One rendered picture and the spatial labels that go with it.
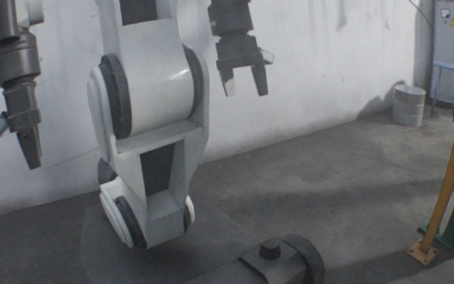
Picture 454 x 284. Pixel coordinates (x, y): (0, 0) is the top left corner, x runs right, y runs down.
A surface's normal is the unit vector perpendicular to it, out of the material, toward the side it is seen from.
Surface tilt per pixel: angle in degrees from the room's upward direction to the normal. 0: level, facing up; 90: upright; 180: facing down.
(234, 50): 90
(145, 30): 80
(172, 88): 85
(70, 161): 90
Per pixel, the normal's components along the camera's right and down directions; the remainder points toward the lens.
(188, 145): 0.59, 0.45
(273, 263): -0.07, -0.91
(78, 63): 0.44, 0.33
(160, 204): 0.24, -0.65
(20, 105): 0.57, 0.10
